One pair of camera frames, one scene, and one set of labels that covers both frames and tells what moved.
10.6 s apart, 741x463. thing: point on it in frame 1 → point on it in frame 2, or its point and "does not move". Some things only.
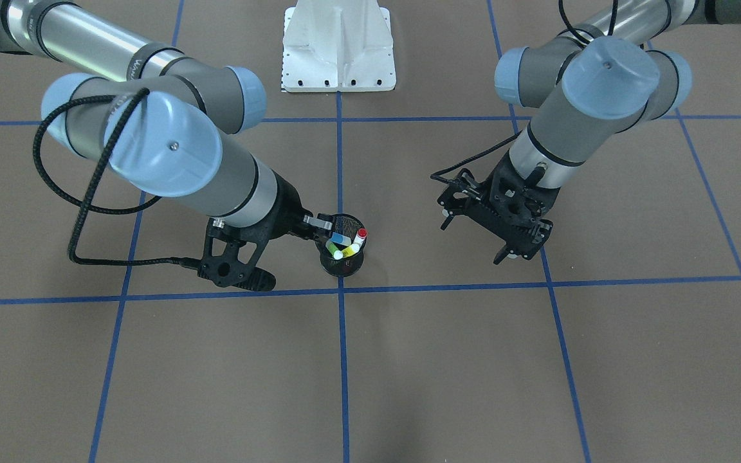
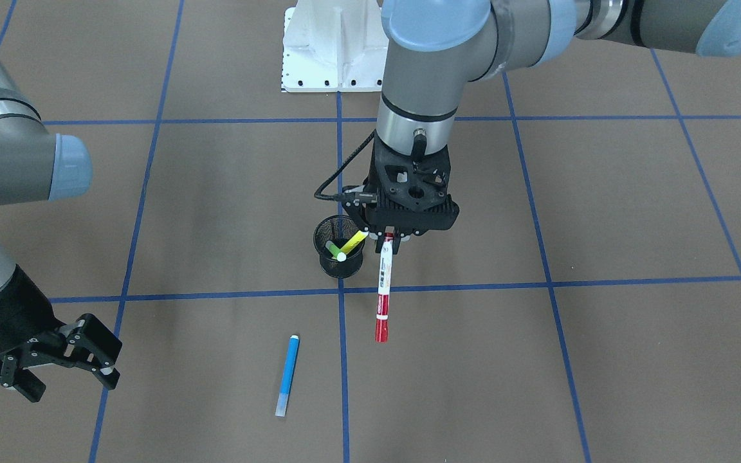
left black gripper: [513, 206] → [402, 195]
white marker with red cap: [361, 235] → [383, 296]
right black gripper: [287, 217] → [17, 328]
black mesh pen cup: [347, 225] does not move
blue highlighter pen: [339, 238] → [287, 377]
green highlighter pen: [338, 254] does not move
